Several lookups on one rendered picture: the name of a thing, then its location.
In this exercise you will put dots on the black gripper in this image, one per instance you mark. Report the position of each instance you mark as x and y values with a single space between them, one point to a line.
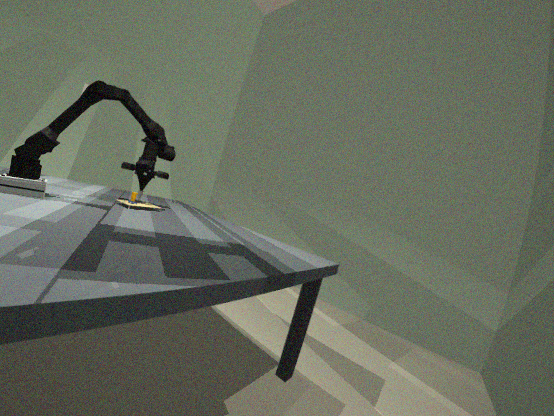
145 179

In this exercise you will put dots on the pale yellow plate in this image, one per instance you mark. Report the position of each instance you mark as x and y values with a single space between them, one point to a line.
134 202

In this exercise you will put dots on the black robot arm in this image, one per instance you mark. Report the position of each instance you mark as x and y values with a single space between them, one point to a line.
26 163

